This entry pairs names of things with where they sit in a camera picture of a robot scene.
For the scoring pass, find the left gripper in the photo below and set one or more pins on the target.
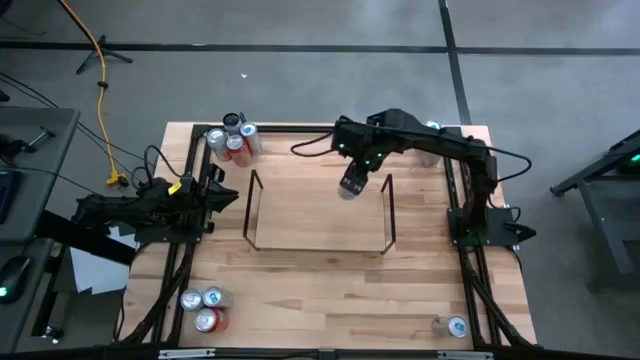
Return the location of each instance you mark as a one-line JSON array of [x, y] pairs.
[[202, 197]]

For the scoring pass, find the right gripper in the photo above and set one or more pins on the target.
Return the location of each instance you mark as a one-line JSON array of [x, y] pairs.
[[370, 159]]

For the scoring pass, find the wooden shelf black metal frame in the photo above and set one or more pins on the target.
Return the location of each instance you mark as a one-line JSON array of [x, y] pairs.
[[320, 220]]

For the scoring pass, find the tall silver-blue can blue tab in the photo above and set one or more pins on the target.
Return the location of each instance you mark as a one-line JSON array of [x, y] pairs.
[[213, 297], [457, 326], [248, 131], [433, 125]]

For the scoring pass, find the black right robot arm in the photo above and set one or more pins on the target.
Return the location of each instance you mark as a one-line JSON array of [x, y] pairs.
[[450, 145]]

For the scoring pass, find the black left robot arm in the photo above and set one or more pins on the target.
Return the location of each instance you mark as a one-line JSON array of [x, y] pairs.
[[125, 212]]

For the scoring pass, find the yellow tag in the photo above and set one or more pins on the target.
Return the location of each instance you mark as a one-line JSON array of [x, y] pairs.
[[174, 188]]

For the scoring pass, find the white paper sheets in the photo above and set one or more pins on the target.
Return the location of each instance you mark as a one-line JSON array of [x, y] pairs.
[[97, 272]]

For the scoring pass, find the black bar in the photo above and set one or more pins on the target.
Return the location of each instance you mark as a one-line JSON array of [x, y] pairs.
[[75, 232]]

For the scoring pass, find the black tripod stand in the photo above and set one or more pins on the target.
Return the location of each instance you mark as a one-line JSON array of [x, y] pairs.
[[117, 56]]

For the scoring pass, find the grey desk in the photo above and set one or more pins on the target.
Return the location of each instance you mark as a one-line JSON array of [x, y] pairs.
[[45, 175]]

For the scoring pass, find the black clamp tool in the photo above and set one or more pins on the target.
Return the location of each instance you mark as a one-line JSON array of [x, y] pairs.
[[37, 137]]

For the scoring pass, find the black caster knob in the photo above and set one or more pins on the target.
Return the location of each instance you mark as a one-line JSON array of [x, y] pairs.
[[52, 332]]

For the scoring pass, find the black computer mouse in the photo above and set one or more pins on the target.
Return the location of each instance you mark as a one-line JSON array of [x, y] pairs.
[[15, 275]]

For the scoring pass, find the grey side table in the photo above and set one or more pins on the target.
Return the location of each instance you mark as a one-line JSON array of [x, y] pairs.
[[20, 325]]

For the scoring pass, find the grey metal cart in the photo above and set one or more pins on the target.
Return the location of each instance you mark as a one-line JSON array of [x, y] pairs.
[[600, 210]]

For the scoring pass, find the black device green light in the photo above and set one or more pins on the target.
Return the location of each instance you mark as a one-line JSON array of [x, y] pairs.
[[632, 162]]

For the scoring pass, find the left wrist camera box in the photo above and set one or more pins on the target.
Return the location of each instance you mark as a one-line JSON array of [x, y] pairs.
[[188, 182]]

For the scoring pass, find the black aluminium table frame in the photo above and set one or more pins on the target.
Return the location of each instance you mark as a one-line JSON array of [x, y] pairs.
[[300, 129]]

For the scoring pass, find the silver edge bracket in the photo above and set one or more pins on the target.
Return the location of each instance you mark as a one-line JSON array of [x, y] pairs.
[[465, 355], [186, 353]]

